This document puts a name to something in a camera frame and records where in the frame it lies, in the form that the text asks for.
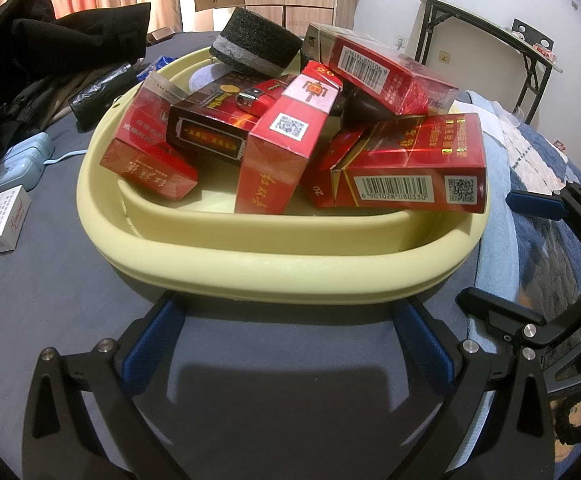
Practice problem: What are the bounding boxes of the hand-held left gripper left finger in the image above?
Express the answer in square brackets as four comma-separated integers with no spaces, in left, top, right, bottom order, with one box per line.
[20,290,191,480]

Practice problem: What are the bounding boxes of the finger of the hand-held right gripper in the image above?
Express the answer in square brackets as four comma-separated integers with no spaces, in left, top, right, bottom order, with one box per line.
[507,180,581,281]
[456,270,581,357]

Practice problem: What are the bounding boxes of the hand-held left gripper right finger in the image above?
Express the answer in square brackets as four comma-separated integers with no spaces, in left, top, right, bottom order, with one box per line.
[375,297,556,480]

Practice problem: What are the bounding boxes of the red gold cigarette pack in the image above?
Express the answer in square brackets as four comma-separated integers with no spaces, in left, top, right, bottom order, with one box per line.
[300,112,488,214]

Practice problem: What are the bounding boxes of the yellow plastic basin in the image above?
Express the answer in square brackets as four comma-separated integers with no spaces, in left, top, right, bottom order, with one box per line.
[77,46,496,305]

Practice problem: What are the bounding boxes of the red silver-topped cigarette pack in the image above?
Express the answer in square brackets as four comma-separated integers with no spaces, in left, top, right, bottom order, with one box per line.
[99,71,200,202]

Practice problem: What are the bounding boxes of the red barcode cigarette pack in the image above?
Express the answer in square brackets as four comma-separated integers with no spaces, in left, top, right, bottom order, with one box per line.
[304,22,460,117]

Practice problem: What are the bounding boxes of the red white-topped cigarette pack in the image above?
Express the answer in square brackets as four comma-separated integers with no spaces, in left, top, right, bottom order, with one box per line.
[234,60,343,216]

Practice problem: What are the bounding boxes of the dark brown cigarette box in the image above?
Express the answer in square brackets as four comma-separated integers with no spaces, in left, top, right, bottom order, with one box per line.
[166,72,296,163]

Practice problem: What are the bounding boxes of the blue checkered blanket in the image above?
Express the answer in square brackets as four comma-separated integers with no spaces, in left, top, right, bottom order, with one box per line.
[463,90,581,461]

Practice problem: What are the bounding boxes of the black box with holes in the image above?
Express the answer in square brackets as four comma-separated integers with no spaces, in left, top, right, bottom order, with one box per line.
[511,18,553,48]

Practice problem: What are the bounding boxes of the black-legged folding table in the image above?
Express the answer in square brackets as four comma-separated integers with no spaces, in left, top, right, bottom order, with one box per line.
[409,0,563,126]

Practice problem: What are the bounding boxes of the light blue case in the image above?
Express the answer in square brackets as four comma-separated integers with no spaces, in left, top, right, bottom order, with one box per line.
[0,131,55,197]

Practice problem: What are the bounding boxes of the black plastic bag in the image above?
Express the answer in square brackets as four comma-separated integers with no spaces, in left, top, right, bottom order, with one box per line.
[69,62,138,133]

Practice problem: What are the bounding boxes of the beige garment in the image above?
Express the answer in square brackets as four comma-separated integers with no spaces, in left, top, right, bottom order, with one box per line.
[35,62,121,126]

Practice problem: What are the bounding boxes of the black garment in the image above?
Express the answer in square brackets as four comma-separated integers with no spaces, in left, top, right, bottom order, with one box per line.
[0,0,152,161]

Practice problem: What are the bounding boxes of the white cable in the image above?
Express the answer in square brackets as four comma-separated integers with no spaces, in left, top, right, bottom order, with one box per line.
[43,152,88,167]

